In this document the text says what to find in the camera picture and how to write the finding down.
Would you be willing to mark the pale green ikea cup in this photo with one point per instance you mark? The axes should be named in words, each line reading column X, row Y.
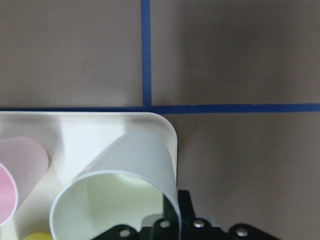
column 130, row 180

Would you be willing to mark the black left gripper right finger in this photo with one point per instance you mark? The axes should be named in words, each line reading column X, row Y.
column 185, row 205

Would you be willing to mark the yellow cup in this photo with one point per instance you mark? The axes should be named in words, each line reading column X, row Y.
column 38, row 236

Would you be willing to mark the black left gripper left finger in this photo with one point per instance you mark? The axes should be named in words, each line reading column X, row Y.
column 168, row 210

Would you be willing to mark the pink cup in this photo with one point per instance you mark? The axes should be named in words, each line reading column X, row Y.
column 23, row 162

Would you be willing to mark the cream plastic tray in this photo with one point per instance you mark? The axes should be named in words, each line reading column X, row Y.
column 72, row 140

